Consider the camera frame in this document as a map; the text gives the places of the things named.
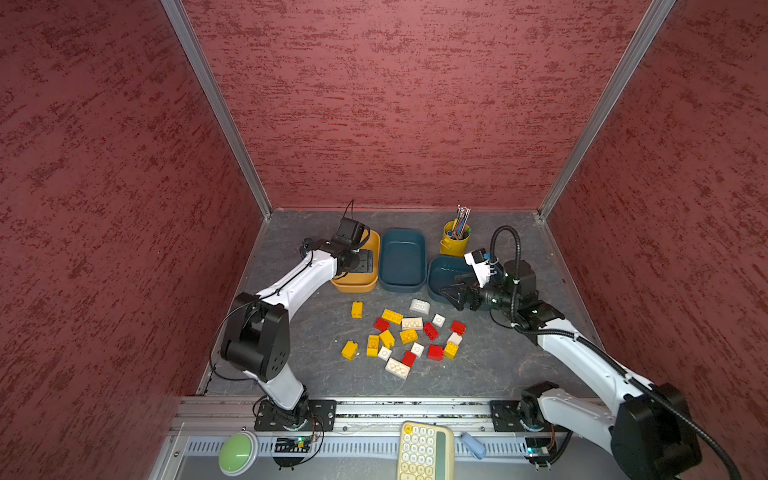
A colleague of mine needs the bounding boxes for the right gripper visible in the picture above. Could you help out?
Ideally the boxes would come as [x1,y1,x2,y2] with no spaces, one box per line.
[438,271,517,313]

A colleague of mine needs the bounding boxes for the yellow rectangular bin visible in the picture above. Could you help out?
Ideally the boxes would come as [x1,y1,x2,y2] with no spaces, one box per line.
[331,231,381,293]

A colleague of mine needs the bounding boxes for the teal bin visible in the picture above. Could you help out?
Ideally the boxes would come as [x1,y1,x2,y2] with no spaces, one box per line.
[427,255,476,304]
[379,228,427,293]

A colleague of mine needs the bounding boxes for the white curved lego top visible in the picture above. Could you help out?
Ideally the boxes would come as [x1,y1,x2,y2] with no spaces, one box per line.
[409,299,431,316]

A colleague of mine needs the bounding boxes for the red lego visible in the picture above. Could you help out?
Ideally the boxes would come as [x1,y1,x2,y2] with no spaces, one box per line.
[402,351,417,368]
[374,318,390,332]
[427,344,444,361]
[450,320,466,336]
[423,322,439,341]

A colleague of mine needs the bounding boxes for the long yellow lego top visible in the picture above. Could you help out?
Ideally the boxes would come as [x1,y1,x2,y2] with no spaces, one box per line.
[381,309,403,325]

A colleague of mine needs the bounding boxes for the white long lego bottom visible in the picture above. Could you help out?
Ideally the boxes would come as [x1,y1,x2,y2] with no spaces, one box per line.
[385,358,411,380]

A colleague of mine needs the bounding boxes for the white long lego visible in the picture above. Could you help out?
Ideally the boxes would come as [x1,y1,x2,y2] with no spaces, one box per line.
[385,358,411,380]
[401,317,423,331]

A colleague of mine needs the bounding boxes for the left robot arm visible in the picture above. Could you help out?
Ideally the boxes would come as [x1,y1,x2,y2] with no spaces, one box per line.
[219,231,370,412]

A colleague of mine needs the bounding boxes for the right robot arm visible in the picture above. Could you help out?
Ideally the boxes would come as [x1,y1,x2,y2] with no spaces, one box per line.
[439,259,702,479]

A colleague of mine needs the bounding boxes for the white lego right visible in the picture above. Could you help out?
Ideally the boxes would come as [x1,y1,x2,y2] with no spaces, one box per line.
[448,332,463,345]

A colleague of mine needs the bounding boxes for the yellow pen cup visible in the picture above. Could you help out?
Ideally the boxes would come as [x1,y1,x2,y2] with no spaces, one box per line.
[439,220,472,258]

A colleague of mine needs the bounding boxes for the white long lego middle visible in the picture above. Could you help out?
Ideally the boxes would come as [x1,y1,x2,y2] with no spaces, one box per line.
[401,317,423,331]

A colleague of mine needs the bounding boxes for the pens in cup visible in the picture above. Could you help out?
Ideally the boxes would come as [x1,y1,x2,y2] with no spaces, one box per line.
[451,205,471,240]

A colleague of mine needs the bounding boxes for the blue eraser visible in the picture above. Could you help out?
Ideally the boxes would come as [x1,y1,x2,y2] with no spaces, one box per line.
[460,432,487,460]

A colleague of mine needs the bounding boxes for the yellow green calculator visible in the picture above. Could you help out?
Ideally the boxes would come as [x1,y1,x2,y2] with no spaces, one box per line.
[396,421,455,480]

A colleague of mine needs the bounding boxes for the right circuit board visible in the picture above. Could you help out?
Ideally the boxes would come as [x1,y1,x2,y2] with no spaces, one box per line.
[524,437,556,458]

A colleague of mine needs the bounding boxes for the circuit board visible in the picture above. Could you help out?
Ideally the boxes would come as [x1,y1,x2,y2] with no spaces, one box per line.
[274,437,312,455]
[524,437,556,458]

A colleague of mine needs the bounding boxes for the left circuit board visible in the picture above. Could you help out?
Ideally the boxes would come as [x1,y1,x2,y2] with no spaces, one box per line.
[274,437,312,455]

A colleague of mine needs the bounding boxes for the green round button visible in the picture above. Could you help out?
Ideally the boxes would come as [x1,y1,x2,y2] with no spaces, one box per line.
[218,431,259,477]

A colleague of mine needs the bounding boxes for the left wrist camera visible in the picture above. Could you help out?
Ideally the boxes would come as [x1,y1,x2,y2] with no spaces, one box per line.
[333,217,370,250]

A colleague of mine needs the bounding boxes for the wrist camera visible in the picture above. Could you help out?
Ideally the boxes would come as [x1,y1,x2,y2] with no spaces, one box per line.
[333,217,370,250]
[464,248,497,288]

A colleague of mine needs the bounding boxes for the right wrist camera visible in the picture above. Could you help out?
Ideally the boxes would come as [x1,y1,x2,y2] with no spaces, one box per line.
[464,248,497,288]

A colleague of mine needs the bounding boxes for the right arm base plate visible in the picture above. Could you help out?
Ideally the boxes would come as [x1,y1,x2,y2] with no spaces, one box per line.
[489,400,567,434]

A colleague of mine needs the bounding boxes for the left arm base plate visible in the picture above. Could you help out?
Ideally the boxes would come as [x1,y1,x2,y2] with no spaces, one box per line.
[254,398,337,432]

